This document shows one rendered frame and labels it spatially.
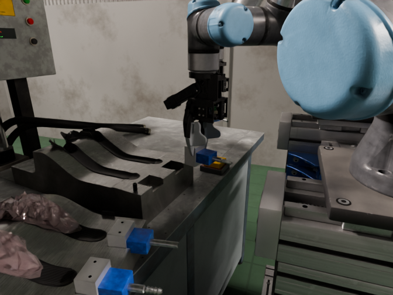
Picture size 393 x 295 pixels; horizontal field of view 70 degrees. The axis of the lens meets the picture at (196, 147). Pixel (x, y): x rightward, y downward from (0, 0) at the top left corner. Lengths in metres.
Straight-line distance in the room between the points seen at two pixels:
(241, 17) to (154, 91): 2.64
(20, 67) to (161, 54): 1.85
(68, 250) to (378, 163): 0.53
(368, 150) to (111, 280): 0.42
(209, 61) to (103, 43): 2.81
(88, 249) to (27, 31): 1.10
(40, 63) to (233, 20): 1.11
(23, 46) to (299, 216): 1.30
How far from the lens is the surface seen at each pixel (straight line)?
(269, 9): 0.64
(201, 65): 0.66
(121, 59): 3.32
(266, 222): 0.44
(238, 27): 0.56
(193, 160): 0.75
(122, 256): 0.56
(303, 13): 0.30
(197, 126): 0.70
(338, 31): 0.28
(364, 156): 0.44
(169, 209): 0.77
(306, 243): 0.45
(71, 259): 0.58
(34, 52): 1.50
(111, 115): 3.53
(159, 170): 0.77
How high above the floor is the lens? 1.22
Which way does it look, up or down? 21 degrees down
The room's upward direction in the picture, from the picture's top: straight up
